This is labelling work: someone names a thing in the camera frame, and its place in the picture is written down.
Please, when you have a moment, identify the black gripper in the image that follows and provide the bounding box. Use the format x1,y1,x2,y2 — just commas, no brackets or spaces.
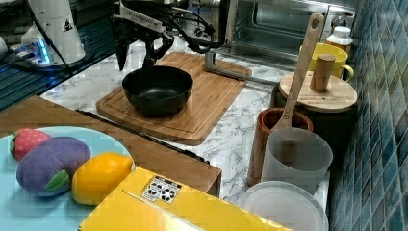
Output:
111,0,174,71

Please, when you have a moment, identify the black bowl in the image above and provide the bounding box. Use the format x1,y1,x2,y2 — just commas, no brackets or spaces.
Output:
122,65,193,117

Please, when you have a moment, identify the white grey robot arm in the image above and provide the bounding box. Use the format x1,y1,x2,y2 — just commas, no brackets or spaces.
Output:
21,0,174,67

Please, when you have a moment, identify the bamboo cutting board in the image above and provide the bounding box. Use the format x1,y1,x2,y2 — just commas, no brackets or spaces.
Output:
96,52,246,145

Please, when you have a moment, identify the stainless toaster oven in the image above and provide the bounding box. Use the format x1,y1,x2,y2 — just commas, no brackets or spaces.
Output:
188,0,356,70

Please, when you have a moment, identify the yellow toy lemon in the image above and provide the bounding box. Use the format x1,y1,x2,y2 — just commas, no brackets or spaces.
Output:
71,152,133,205

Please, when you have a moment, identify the red toy strawberry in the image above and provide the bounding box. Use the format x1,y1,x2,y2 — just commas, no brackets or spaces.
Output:
10,128,51,162

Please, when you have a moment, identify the brown wooden utensil holder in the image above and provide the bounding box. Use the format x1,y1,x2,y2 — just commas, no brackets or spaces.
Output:
246,107,315,188

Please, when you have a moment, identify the purple toy eggplant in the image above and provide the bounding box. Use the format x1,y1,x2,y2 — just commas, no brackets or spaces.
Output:
16,137,90,197

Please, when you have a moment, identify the yellow cereal box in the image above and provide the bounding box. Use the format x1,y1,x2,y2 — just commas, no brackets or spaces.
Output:
79,167,292,231

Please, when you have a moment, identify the wooden spoon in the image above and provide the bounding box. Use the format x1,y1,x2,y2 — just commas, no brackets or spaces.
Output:
271,13,324,132

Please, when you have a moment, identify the frosted plastic cup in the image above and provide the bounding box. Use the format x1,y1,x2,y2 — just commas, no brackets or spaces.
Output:
261,128,333,195

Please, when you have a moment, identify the light blue plate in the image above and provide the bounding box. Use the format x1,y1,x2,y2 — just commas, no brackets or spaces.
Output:
0,126,130,231

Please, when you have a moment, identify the canister with wooden lid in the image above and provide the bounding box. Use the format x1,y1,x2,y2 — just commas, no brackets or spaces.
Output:
268,53,359,155

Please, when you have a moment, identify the yellow mug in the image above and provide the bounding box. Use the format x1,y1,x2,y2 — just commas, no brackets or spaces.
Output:
308,43,354,82

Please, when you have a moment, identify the bottle with white cap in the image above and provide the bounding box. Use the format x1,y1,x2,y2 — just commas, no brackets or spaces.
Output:
325,26,353,53

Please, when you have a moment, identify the clear lidded plastic container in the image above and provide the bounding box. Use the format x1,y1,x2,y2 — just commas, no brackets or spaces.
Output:
241,181,329,231

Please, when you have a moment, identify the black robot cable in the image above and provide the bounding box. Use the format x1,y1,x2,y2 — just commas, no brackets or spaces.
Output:
140,0,232,55

